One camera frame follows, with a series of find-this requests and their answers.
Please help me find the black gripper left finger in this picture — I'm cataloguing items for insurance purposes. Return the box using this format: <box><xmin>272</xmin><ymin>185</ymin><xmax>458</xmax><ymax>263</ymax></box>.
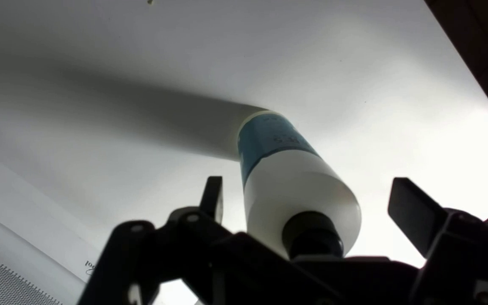
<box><xmin>200</xmin><ymin>177</ymin><xmax>224</xmax><ymax>223</ymax></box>

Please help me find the white bottle with blue label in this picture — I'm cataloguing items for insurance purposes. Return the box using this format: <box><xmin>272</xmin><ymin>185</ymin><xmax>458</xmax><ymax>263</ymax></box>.
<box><xmin>238</xmin><ymin>113</ymin><xmax>361</xmax><ymax>257</ymax></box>

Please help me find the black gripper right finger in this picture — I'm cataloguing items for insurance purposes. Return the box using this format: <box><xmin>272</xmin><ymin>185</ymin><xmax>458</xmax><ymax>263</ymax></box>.
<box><xmin>389</xmin><ymin>179</ymin><xmax>450</xmax><ymax>258</ymax></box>

